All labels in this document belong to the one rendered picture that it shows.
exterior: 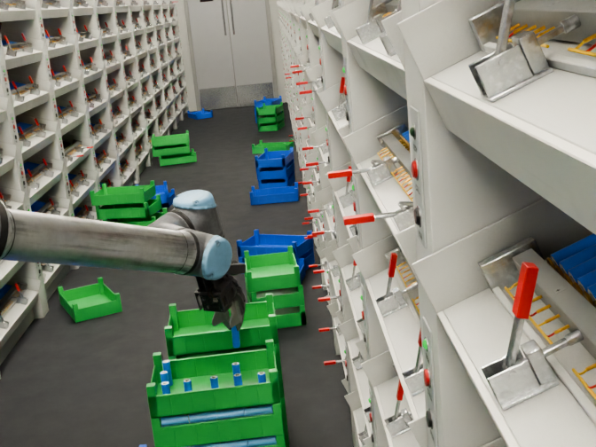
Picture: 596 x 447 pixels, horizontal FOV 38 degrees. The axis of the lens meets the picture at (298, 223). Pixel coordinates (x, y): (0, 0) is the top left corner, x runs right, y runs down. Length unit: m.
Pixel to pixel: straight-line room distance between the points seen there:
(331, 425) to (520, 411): 2.04
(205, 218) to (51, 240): 0.50
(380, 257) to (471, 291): 0.72
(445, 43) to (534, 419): 0.31
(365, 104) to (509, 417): 0.91
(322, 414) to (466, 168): 1.98
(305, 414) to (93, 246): 1.28
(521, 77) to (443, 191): 0.22
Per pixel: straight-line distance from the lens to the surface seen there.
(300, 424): 2.62
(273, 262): 3.56
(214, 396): 2.02
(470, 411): 0.81
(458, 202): 0.74
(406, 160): 1.20
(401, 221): 0.99
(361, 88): 1.42
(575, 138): 0.40
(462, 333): 0.71
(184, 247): 1.70
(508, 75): 0.53
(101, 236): 1.57
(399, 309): 1.30
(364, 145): 1.43
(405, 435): 1.38
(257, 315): 2.53
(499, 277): 0.74
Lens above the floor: 1.22
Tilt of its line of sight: 15 degrees down
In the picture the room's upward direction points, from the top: 5 degrees counter-clockwise
